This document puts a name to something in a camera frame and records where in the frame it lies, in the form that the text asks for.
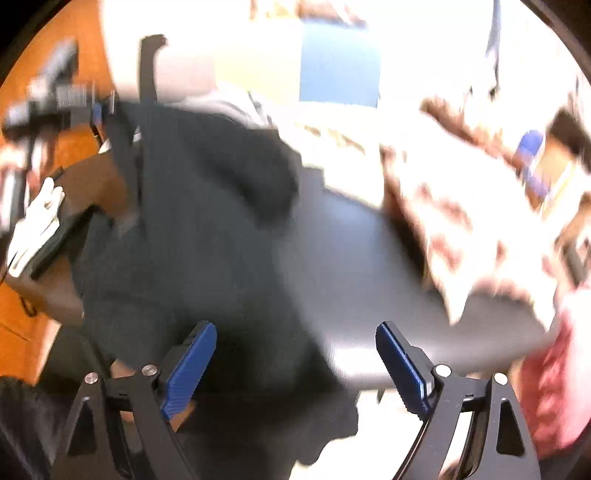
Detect light grey clothes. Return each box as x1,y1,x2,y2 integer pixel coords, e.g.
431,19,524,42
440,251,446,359
217,83,278,130

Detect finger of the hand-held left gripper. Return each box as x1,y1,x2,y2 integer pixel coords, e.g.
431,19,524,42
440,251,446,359
90,92,118,144

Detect pink red cloth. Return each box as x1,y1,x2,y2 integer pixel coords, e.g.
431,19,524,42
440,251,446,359
517,295,591,462

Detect dark grey garment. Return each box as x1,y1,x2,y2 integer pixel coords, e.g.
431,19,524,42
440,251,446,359
46,99,361,467

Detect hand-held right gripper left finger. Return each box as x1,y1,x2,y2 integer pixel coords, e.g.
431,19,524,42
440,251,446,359
50,320,218,480

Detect grey yellow blue chair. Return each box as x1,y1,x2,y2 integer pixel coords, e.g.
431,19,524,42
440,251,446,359
139,18,384,112

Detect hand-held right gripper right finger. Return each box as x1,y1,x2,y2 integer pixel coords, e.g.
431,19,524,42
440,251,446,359
375,320,542,480

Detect blue white packet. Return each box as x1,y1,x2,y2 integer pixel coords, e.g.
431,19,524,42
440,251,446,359
512,129,548,195

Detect brown white patterned cloth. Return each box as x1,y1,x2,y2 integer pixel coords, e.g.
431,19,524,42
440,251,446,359
379,97,573,324

